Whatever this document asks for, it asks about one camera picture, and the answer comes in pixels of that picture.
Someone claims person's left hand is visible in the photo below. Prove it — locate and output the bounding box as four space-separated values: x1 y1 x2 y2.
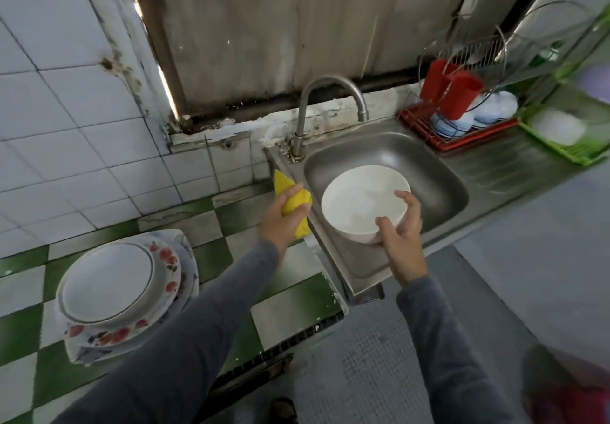
257 183 314 266

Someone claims person's right hand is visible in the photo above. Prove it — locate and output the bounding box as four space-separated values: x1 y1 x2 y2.
374 190 430 289

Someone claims white plastic bowl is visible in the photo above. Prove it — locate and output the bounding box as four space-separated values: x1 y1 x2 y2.
320 164 414 245

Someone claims cream plastic bowl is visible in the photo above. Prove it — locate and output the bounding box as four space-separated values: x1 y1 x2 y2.
530 106 588 148

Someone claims purple plastic bowl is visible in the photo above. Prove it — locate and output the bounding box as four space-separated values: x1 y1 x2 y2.
576 61 610 106

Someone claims person's right forearm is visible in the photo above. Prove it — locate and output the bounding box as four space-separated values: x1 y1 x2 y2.
396 274 520 424

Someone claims person's black shoe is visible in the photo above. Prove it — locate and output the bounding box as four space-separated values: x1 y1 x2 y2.
269 398 299 424

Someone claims stainless steel sink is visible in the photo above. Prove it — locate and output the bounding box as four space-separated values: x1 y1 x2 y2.
265 104 610 301

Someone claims metal faucet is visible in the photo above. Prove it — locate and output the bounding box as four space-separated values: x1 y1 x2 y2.
288 74 371 163

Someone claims green plastic shelf rack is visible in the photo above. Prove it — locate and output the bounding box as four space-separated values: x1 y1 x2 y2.
519 4 610 167

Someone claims red plastic bucket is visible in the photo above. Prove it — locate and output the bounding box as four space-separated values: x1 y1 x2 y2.
529 381 610 424

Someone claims metal wire dish rack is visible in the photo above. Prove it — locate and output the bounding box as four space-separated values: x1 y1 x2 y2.
410 0 597 153

